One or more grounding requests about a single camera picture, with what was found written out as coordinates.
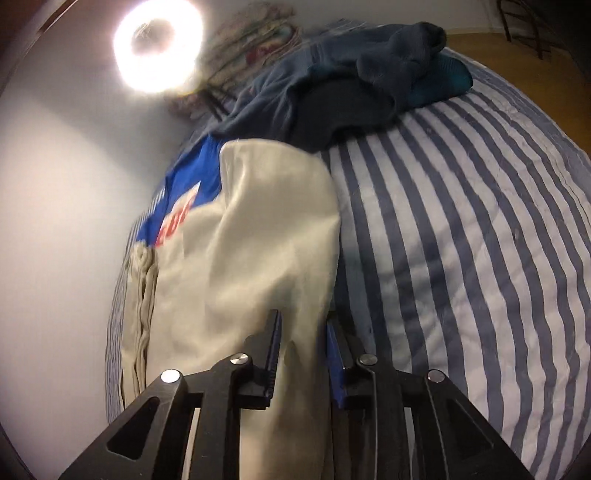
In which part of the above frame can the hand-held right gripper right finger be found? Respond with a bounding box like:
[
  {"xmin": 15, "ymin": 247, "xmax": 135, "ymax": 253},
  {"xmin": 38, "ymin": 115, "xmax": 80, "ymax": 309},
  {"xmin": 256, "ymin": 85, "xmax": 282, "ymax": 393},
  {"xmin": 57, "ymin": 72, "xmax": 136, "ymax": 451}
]
[{"xmin": 326, "ymin": 318, "xmax": 536, "ymax": 480}]

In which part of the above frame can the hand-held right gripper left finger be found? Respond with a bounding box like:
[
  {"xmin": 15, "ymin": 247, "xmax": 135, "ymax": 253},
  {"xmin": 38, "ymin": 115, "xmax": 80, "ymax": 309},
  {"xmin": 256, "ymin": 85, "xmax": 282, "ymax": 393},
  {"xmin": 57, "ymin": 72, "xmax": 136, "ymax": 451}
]
[{"xmin": 58, "ymin": 308, "xmax": 283, "ymax": 480}]

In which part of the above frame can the beige and blue jacket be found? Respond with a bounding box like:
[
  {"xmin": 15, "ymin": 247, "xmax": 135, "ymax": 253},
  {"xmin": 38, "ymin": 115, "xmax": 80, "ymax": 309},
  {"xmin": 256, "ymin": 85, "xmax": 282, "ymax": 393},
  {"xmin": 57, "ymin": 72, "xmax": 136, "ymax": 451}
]
[{"xmin": 119, "ymin": 137, "xmax": 342, "ymax": 480}]

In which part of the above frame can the black metal clothes rack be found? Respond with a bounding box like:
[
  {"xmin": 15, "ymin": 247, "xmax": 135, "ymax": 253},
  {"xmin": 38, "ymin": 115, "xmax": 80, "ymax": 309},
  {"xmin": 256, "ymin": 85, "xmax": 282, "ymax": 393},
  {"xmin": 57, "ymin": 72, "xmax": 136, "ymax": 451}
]
[{"xmin": 496, "ymin": 0, "xmax": 561, "ymax": 58}]

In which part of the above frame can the blue white striped blanket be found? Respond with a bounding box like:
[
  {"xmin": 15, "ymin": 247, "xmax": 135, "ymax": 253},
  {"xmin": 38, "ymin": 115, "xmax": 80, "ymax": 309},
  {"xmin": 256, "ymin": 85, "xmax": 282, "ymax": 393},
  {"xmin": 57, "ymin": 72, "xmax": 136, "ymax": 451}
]
[{"xmin": 104, "ymin": 51, "xmax": 591, "ymax": 480}]

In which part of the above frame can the black mini tripod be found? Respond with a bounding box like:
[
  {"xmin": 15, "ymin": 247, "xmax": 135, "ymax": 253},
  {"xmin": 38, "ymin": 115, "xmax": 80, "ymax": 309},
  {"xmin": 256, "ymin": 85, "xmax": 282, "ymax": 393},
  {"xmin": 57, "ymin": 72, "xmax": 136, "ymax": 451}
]
[{"xmin": 198, "ymin": 88, "xmax": 232, "ymax": 121}]

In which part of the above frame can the dark blue clothing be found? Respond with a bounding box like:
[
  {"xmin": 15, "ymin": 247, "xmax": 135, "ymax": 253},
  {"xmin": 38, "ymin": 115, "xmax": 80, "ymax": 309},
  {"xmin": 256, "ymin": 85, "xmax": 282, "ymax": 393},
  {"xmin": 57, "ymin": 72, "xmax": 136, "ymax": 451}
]
[{"xmin": 215, "ymin": 21, "xmax": 448, "ymax": 153}]

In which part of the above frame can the rolled floral quilt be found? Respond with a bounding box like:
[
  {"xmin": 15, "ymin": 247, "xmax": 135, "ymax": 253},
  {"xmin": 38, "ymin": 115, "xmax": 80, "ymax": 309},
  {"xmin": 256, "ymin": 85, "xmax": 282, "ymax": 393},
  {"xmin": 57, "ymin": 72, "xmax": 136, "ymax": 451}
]
[{"xmin": 166, "ymin": 2, "xmax": 305, "ymax": 121}]

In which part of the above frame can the teal garment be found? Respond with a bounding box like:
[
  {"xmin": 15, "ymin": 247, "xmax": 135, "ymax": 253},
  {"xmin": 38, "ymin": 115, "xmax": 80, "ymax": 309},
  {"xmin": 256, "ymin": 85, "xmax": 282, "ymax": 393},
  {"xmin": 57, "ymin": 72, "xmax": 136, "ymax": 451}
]
[{"xmin": 406, "ymin": 48, "xmax": 474, "ymax": 109}]

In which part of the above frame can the white ring light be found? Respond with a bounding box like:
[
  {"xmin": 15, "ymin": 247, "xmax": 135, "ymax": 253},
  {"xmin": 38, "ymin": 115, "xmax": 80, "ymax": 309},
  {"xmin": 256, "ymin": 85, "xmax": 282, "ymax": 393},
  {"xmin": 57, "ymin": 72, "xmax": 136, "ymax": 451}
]
[{"xmin": 112, "ymin": 0, "xmax": 204, "ymax": 95}]

